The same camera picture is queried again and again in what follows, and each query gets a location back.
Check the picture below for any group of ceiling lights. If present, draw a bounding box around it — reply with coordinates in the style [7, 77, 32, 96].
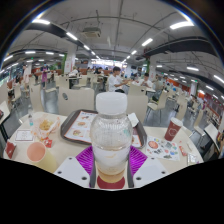
[3, 18, 224, 84]

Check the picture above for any white printed card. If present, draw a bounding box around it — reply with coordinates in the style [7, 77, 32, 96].
[14, 129, 35, 142]

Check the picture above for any printed paper tray liner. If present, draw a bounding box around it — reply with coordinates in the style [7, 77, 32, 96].
[63, 111, 143, 148]

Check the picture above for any clear bag of fried snack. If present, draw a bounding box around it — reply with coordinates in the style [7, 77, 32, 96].
[33, 114, 62, 141]

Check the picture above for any colourful printed paper flyer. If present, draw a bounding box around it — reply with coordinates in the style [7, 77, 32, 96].
[145, 135, 181, 162]

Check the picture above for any clear plastic packet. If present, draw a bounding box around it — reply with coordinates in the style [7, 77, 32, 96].
[186, 152, 199, 167]

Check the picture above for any small red sauce packet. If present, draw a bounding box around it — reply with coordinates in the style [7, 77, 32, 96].
[42, 137, 54, 149]

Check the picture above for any group of beige chairs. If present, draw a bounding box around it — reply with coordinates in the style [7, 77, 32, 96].
[0, 74, 214, 134]

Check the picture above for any white paper napkin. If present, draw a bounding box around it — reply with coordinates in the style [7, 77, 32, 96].
[127, 112, 140, 128]

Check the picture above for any red folded packet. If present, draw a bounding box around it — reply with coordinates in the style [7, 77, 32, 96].
[4, 139, 18, 160]

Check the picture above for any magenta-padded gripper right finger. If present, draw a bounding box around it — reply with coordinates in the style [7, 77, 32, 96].
[127, 145, 170, 189]

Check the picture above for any white dining table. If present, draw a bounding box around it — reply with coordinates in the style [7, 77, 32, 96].
[203, 123, 221, 148]
[0, 100, 11, 141]

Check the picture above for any ceiling air conditioner unit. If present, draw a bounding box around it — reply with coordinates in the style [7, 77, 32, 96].
[81, 27, 102, 38]

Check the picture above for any yellow cup with pink inside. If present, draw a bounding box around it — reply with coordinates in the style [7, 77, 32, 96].
[26, 141, 59, 174]

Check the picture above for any red paper cup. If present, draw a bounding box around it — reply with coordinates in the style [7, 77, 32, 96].
[163, 117, 184, 142]

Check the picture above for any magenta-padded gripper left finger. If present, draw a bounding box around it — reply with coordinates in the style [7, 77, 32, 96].
[54, 145, 98, 189]

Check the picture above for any clear white-capped drink bottle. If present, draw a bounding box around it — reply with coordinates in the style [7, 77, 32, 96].
[89, 92, 134, 184]

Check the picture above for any person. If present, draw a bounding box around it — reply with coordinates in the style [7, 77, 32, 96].
[40, 63, 50, 89]
[21, 64, 32, 91]
[216, 129, 224, 158]
[138, 72, 154, 89]
[107, 66, 129, 93]

